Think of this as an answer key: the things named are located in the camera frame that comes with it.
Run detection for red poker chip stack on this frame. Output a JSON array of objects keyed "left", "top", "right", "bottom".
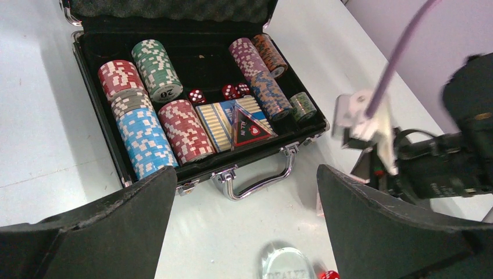
[{"left": 158, "top": 99, "right": 215, "bottom": 165}]

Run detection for red dice in case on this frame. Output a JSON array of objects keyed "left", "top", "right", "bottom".
[{"left": 187, "top": 83, "right": 251, "bottom": 105}]

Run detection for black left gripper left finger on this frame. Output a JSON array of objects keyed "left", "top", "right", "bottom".
[{"left": 1, "top": 167, "right": 177, "bottom": 278}]

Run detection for black all in triangle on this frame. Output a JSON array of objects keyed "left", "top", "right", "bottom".
[{"left": 231, "top": 105, "right": 275, "bottom": 151}]

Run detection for white grey chip stack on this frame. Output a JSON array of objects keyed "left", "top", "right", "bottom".
[{"left": 110, "top": 88, "right": 153, "bottom": 119}]

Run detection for blue brown chip stack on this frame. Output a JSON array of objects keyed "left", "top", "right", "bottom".
[{"left": 249, "top": 71, "right": 292, "bottom": 121}]

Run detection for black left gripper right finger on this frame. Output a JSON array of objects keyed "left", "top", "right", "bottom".
[{"left": 316, "top": 164, "right": 492, "bottom": 278}]

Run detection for red die near button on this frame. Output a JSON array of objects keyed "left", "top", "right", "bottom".
[{"left": 319, "top": 270, "right": 340, "bottom": 279}]

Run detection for blue card deck in case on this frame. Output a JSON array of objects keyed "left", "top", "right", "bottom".
[{"left": 195, "top": 95, "right": 276, "bottom": 153}]

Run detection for black aluminium poker case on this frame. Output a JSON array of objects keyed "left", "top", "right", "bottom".
[{"left": 60, "top": 1, "right": 329, "bottom": 196}]

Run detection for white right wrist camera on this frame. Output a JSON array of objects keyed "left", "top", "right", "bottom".
[{"left": 331, "top": 90, "right": 398, "bottom": 176}]

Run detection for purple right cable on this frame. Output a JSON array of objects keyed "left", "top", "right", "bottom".
[{"left": 363, "top": 0, "right": 444, "bottom": 119}]

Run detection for orange black chip stack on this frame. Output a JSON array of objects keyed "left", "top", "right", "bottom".
[{"left": 252, "top": 34, "right": 288, "bottom": 78}]

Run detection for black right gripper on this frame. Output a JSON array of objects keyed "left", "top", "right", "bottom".
[{"left": 348, "top": 128, "right": 493, "bottom": 205}]

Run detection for green poker chip stack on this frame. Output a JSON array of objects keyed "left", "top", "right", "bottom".
[{"left": 131, "top": 39, "right": 183, "bottom": 103}]

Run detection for small green chip stack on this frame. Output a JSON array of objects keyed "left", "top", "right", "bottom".
[{"left": 289, "top": 92, "right": 317, "bottom": 123}]

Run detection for blue poker chip stack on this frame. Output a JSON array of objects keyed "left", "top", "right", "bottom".
[{"left": 116, "top": 108, "right": 179, "bottom": 180}]

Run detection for clear round dealer button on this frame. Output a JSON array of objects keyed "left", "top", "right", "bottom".
[{"left": 258, "top": 242, "right": 317, "bottom": 279}]

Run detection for small red white stack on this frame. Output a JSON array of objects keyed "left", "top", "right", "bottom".
[{"left": 98, "top": 60, "right": 145, "bottom": 99}]

